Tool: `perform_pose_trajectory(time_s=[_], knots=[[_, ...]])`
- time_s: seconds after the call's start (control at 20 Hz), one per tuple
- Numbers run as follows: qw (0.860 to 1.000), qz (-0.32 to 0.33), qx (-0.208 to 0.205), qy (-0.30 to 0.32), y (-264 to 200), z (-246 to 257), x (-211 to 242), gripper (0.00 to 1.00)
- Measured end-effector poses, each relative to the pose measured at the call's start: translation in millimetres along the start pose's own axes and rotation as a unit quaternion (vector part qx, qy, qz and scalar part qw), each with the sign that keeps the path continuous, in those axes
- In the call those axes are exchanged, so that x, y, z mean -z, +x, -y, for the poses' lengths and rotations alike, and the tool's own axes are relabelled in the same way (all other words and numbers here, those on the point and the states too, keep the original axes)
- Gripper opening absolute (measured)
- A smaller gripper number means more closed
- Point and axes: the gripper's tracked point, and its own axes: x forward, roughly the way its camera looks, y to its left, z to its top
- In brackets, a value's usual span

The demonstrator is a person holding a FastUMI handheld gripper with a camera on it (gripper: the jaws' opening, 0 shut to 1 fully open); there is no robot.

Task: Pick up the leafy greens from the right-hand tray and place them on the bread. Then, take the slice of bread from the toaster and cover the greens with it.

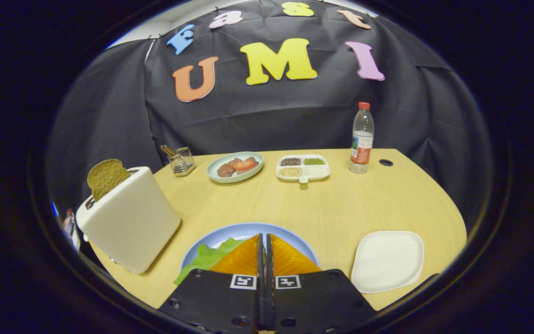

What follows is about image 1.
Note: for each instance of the white square plate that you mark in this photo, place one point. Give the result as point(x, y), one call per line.
point(387, 262)

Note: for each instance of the pale green plate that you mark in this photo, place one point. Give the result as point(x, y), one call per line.
point(215, 163)

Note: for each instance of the white divided tray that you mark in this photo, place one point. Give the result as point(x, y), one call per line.
point(318, 172)

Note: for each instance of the blue plate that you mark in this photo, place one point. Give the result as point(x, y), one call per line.
point(248, 229)

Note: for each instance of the dark brown beans pile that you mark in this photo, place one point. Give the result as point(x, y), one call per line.
point(290, 162)

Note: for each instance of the clear plastic water bottle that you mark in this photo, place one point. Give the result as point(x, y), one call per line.
point(362, 148)

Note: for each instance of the brown meat patty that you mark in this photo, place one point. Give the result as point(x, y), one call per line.
point(233, 162)
point(225, 170)

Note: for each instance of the red tomato slice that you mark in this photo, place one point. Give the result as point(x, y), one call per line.
point(247, 164)

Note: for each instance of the pale grains pile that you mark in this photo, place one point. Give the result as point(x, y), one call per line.
point(290, 172)

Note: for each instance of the white toaster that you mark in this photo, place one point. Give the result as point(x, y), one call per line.
point(132, 222)

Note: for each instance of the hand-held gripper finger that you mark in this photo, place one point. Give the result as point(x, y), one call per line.
point(261, 306)
point(270, 306)

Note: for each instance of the green beans pile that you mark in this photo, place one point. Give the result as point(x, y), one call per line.
point(314, 161)

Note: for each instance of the green lettuce leaf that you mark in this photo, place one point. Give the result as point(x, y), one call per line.
point(206, 257)

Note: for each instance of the black backdrop cloth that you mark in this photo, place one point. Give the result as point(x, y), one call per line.
point(271, 116)

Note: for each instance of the brown toast slice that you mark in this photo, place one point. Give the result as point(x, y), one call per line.
point(107, 178)

